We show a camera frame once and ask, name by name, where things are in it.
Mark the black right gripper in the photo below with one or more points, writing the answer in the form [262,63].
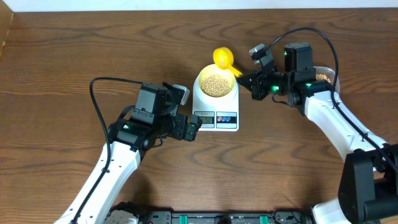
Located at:
[256,86]

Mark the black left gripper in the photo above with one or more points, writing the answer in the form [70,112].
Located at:
[190,130]

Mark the yellow measuring scoop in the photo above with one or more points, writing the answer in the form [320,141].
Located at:
[224,59]

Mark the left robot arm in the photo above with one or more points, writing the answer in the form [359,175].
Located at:
[154,117]

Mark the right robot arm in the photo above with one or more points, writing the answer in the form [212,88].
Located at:
[368,185]

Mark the white digital kitchen scale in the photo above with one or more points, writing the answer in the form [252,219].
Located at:
[217,113]

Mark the soybeans in yellow bowl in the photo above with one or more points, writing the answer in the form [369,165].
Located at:
[216,86]

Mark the pale yellow bowl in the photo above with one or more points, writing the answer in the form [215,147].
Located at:
[214,70]

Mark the pile of soybeans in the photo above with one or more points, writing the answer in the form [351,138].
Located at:
[322,77]

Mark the clear plastic container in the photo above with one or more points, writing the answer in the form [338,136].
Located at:
[329,72]

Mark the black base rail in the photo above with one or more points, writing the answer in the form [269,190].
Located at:
[128,212]

